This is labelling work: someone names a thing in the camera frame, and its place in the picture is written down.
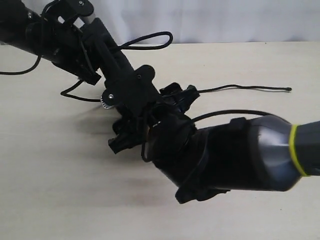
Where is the white backdrop curtain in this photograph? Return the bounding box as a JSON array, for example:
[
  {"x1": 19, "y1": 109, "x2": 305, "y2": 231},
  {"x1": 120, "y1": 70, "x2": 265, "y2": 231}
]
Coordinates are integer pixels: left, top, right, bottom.
[{"x1": 92, "y1": 0, "x2": 320, "y2": 44}]

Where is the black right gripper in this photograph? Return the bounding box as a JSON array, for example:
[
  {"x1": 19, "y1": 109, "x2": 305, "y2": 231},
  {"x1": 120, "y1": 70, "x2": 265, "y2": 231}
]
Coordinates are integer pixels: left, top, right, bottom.
[{"x1": 107, "y1": 82, "x2": 202, "y2": 155}]

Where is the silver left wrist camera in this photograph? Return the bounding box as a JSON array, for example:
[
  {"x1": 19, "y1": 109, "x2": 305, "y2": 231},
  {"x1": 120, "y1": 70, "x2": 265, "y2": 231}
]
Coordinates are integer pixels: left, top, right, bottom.
[{"x1": 74, "y1": 12, "x2": 96, "y2": 28}]

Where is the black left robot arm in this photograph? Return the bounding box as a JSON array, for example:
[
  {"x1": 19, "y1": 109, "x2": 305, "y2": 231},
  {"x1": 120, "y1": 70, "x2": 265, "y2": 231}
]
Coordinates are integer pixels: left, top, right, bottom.
[{"x1": 0, "y1": 0, "x2": 161, "y2": 117}]

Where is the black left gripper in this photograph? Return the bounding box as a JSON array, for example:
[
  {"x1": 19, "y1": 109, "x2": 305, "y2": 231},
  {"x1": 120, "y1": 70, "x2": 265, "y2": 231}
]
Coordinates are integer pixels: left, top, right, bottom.
[{"x1": 82, "y1": 18, "x2": 162, "y2": 118}]

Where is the black cord with knot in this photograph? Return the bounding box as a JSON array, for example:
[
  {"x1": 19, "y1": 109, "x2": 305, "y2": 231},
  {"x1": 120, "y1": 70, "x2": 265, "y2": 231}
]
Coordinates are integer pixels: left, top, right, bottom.
[{"x1": 60, "y1": 31, "x2": 292, "y2": 103}]

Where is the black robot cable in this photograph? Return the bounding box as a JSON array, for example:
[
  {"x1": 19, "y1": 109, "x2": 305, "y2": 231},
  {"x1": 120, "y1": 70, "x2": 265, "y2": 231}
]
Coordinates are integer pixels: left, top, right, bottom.
[{"x1": 0, "y1": 53, "x2": 42, "y2": 76}]

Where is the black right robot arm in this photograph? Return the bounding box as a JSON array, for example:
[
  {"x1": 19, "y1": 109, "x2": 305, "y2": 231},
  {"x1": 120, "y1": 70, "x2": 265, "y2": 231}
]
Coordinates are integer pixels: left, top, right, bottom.
[{"x1": 108, "y1": 83, "x2": 320, "y2": 204}]

